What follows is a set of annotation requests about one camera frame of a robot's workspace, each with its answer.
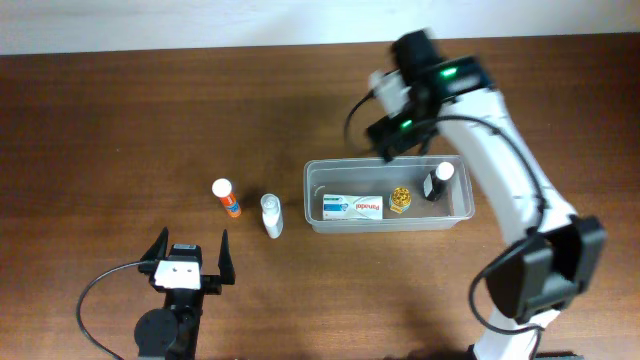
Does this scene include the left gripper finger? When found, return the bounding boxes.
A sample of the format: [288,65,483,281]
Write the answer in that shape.
[140,227,169,261]
[218,229,236,285]

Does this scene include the dark bottle white cap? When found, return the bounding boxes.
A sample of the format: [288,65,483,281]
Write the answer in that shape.
[423,162,455,202]

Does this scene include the small jar gold lid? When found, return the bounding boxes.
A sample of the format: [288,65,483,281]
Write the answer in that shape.
[389,187,412,214]

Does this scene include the white spray bottle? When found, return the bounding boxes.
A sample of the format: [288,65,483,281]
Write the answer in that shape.
[260,193,284,239]

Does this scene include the white green medicine box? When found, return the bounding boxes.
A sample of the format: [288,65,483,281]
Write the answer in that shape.
[322,194,384,221]

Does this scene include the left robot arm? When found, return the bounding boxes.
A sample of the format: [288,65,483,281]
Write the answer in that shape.
[134,228,236,360]

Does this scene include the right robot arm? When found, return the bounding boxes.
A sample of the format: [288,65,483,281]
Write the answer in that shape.
[366,30,607,359]

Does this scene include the clear plastic container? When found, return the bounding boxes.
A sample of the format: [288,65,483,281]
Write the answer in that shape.
[304,155,475,233]

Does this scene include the orange tube white cap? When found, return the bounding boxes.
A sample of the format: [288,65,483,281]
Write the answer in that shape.
[211,178,242,218]

